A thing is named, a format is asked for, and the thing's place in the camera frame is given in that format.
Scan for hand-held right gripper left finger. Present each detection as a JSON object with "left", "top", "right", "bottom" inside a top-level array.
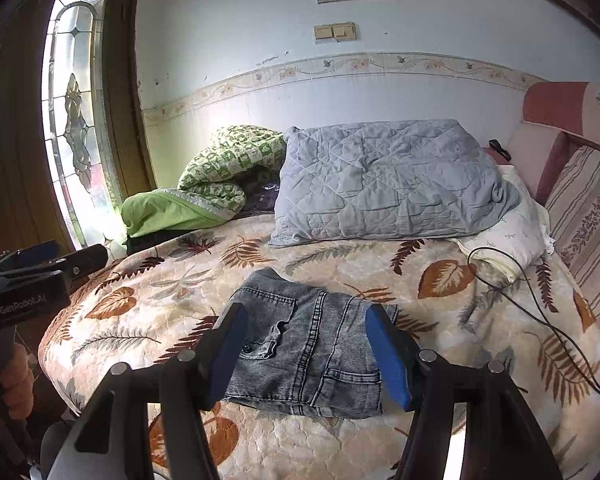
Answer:
[{"left": 40, "top": 302, "right": 251, "bottom": 480}]

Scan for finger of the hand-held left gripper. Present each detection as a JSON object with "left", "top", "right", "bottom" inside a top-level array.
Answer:
[
  {"left": 0, "top": 239, "right": 62, "bottom": 275},
  {"left": 55, "top": 243, "right": 109, "bottom": 279}
]

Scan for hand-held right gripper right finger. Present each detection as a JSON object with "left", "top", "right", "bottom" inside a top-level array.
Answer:
[{"left": 365, "top": 303, "right": 563, "bottom": 480}]

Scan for grey denim pants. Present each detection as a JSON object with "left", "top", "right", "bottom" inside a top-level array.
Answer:
[{"left": 223, "top": 267, "right": 400, "bottom": 420}]

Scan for person's left hand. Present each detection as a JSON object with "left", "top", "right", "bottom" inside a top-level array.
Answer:
[{"left": 0, "top": 344, "right": 37, "bottom": 419}]

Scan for leaf print bed blanket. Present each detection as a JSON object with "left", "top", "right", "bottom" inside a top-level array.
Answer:
[{"left": 37, "top": 215, "right": 600, "bottom": 480}]

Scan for brown wooden door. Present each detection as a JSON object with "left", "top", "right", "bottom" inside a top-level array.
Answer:
[{"left": 0, "top": 0, "right": 157, "bottom": 281}]

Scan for stained glass window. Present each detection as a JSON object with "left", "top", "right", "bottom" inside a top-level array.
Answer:
[{"left": 42, "top": 0, "right": 124, "bottom": 252}]

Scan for green patterned quilt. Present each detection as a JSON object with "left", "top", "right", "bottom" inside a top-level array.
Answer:
[{"left": 121, "top": 124, "right": 287, "bottom": 240}]

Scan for dark cloth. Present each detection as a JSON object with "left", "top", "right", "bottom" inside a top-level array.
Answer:
[{"left": 232, "top": 166, "right": 282, "bottom": 220}]

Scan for cream floral pillow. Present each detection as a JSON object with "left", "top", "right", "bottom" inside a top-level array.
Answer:
[{"left": 454, "top": 162, "right": 551, "bottom": 284}]

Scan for grey quilted pillow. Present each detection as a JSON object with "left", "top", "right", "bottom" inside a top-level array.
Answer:
[{"left": 269, "top": 119, "right": 522, "bottom": 249}]

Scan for striped floral sofa cushion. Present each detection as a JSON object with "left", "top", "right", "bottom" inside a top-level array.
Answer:
[{"left": 544, "top": 145, "right": 600, "bottom": 332}]

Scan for pink padded headboard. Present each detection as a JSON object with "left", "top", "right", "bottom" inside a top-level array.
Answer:
[{"left": 505, "top": 80, "right": 600, "bottom": 207}]

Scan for large dark framed picture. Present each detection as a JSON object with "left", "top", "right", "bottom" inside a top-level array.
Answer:
[{"left": 450, "top": 0, "right": 600, "bottom": 57}]

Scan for black cable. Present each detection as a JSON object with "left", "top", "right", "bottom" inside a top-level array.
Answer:
[{"left": 467, "top": 246, "right": 600, "bottom": 402}]

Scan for beige wall light switch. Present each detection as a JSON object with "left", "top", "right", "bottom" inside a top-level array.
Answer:
[{"left": 313, "top": 21, "right": 357, "bottom": 44}]

